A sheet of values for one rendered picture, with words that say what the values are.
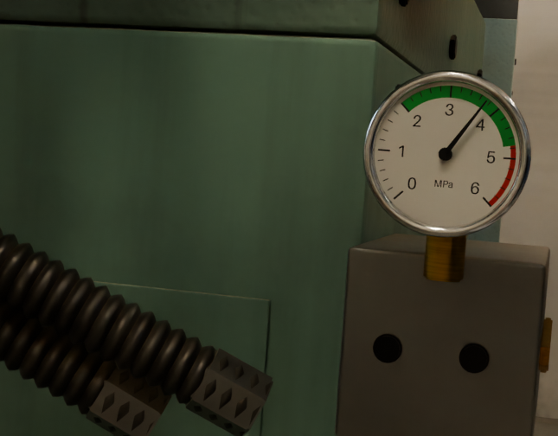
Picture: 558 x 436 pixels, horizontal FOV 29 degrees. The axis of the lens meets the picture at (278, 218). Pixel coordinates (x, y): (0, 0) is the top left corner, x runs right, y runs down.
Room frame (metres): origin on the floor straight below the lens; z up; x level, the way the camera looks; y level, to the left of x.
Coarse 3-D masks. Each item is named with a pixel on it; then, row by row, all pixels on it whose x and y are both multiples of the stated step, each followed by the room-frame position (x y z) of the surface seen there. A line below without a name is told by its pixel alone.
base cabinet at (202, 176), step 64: (0, 64) 0.53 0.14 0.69; (64, 64) 0.52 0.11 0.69; (128, 64) 0.51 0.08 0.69; (192, 64) 0.50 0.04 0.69; (256, 64) 0.49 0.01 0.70; (320, 64) 0.49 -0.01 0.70; (384, 64) 0.50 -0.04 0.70; (0, 128) 0.53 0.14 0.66; (64, 128) 0.52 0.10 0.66; (128, 128) 0.51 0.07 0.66; (192, 128) 0.50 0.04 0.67; (256, 128) 0.49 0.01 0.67; (320, 128) 0.49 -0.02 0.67; (0, 192) 0.53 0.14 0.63; (64, 192) 0.52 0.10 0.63; (128, 192) 0.51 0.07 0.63; (192, 192) 0.50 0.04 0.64; (256, 192) 0.49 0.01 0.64; (320, 192) 0.49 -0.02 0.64; (64, 256) 0.52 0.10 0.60; (128, 256) 0.51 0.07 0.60; (192, 256) 0.50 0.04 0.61; (256, 256) 0.49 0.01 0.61; (320, 256) 0.48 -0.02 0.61; (192, 320) 0.50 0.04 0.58; (256, 320) 0.49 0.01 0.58; (320, 320) 0.48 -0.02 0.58; (0, 384) 0.52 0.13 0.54; (320, 384) 0.48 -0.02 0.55
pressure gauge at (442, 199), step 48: (432, 96) 0.41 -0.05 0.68; (480, 96) 0.41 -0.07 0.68; (384, 144) 0.42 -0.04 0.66; (432, 144) 0.41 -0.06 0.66; (480, 144) 0.41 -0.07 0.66; (528, 144) 0.40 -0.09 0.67; (384, 192) 0.41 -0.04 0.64; (432, 192) 0.41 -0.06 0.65; (480, 192) 0.41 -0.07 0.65; (432, 240) 0.43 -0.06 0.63
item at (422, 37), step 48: (0, 0) 0.53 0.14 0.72; (48, 0) 0.52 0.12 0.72; (96, 0) 0.51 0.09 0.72; (144, 0) 0.51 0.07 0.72; (192, 0) 0.50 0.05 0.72; (240, 0) 0.50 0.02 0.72; (288, 0) 0.49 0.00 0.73; (336, 0) 0.49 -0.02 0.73; (384, 0) 0.49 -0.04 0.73; (432, 0) 0.64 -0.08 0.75; (432, 48) 0.66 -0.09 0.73; (480, 48) 1.00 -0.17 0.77
